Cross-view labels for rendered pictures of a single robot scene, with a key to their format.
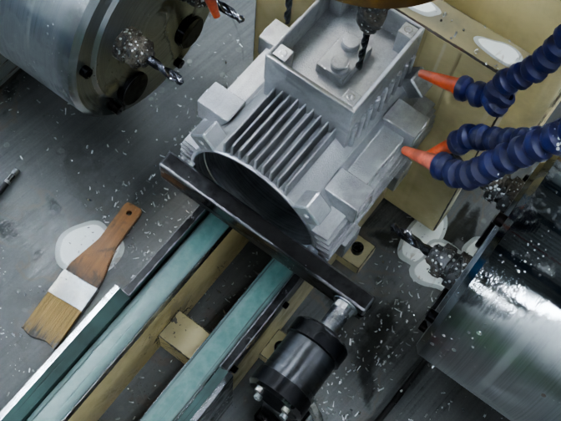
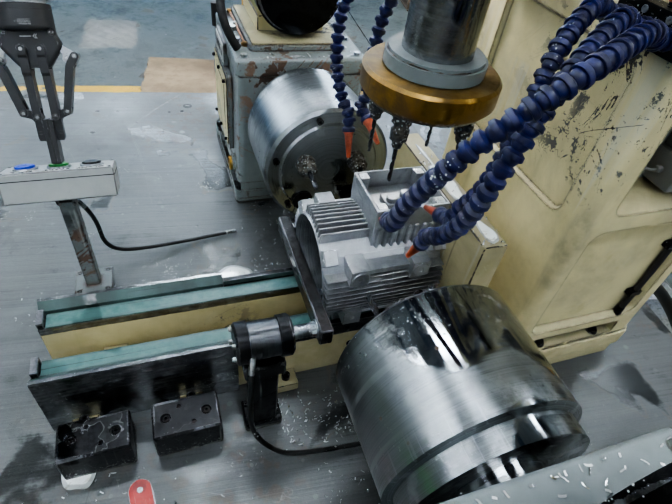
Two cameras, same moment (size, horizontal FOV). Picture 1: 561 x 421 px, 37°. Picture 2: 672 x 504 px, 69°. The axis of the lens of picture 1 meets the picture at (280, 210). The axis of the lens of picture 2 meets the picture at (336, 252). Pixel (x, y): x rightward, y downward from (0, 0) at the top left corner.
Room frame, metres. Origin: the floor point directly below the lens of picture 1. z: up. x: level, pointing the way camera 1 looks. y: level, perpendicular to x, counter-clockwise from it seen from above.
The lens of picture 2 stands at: (-0.08, -0.33, 1.58)
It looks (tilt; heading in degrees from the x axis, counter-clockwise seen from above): 43 degrees down; 36
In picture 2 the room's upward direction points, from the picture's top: 9 degrees clockwise
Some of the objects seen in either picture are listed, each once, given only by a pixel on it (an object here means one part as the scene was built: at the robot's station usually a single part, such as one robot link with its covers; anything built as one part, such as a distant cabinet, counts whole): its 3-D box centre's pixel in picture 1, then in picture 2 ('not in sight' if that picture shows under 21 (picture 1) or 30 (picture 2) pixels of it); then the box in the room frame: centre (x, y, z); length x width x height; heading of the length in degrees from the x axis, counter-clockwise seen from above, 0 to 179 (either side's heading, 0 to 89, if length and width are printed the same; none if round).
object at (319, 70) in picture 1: (341, 63); (396, 205); (0.48, -0.04, 1.11); 0.12 x 0.11 x 0.07; 150
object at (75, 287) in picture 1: (88, 271); not in sight; (0.34, 0.22, 0.80); 0.21 x 0.05 x 0.01; 157
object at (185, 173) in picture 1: (262, 235); (301, 274); (0.33, 0.01, 1.01); 0.26 x 0.04 x 0.03; 60
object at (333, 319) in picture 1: (325, 332); (292, 333); (0.24, -0.06, 1.01); 0.08 x 0.02 x 0.02; 150
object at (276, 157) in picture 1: (309, 139); (364, 251); (0.44, -0.02, 1.01); 0.20 x 0.19 x 0.19; 150
